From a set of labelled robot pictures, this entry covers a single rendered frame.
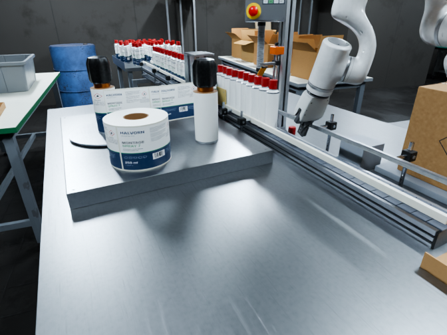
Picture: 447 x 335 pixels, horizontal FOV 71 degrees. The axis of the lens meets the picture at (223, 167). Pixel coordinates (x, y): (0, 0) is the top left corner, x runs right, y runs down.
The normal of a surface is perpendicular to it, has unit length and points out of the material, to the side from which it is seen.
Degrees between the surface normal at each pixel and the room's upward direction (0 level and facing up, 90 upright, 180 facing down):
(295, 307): 0
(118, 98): 90
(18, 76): 95
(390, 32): 90
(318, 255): 0
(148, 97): 90
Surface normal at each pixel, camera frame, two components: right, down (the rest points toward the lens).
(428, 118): -0.90, 0.19
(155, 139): 0.75, 0.29
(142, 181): 0.44, 0.39
